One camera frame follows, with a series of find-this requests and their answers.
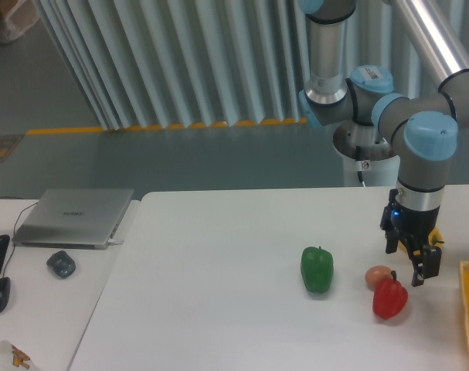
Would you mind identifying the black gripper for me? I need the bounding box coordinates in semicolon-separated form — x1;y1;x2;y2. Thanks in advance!
380;189;442;287

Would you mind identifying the red bell pepper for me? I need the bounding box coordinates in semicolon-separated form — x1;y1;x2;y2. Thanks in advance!
372;271;409;320

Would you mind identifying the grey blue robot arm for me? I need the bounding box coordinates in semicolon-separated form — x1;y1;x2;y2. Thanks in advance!
298;1;469;287

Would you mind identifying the yellow bell pepper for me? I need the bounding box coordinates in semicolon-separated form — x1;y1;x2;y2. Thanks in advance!
396;226;445;253

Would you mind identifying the brown egg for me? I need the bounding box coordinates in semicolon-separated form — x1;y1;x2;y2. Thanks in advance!
365;265;392;291

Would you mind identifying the green bell pepper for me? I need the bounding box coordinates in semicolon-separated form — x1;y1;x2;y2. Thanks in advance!
300;247;334;294

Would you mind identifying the silver laptop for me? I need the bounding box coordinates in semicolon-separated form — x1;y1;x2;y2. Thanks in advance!
13;189;134;250

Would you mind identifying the white folding partition screen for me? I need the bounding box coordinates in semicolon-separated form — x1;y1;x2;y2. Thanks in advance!
36;1;469;130

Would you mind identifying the dark earbuds case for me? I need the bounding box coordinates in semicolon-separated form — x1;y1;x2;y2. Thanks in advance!
46;250;76;279

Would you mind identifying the white orange printed cloth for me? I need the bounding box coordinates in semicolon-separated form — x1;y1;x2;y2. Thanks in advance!
0;340;40;371

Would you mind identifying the brown cardboard box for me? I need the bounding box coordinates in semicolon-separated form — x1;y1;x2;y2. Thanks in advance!
0;0;39;45

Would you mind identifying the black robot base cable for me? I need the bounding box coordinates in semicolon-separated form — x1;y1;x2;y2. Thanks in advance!
354;145;367;188

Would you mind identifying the black laptop cable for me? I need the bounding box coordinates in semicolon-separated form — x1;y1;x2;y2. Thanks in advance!
0;196;39;280

